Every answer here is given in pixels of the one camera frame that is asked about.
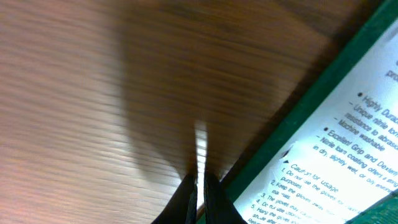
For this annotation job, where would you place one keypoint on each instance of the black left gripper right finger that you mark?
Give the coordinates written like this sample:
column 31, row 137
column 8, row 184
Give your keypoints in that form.
column 218, row 208

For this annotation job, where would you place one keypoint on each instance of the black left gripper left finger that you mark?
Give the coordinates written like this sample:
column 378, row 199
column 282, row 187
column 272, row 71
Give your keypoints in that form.
column 182, row 207

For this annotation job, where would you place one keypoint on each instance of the green white gloves packet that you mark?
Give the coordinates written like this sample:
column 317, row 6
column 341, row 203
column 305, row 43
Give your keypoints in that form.
column 334, row 158

